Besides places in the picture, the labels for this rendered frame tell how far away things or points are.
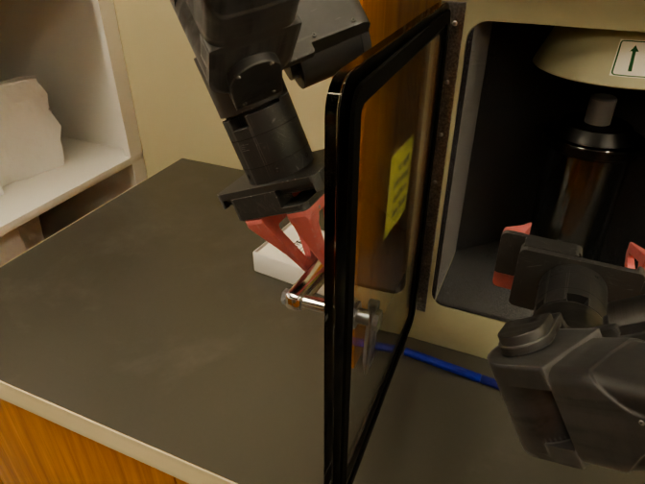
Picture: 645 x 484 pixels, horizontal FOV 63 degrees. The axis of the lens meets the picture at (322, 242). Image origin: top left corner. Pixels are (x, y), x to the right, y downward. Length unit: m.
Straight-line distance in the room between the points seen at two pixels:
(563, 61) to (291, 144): 0.32
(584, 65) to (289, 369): 0.50
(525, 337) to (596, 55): 0.33
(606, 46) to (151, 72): 1.03
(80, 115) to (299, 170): 1.22
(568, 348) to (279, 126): 0.25
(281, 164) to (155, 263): 0.59
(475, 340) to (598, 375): 0.44
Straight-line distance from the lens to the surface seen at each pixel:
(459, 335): 0.76
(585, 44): 0.62
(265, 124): 0.40
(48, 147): 1.45
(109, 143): 1.55
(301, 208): 0.40
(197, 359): 0.76
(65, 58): 1.55
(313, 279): 0.44
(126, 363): 0.79
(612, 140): 0.67
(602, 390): 0.33
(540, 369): 0.35
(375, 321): 0.40
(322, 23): 0.40
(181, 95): 1.34
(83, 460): 0.92
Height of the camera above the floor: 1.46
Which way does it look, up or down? 32 degrees down
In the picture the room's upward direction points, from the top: straight up
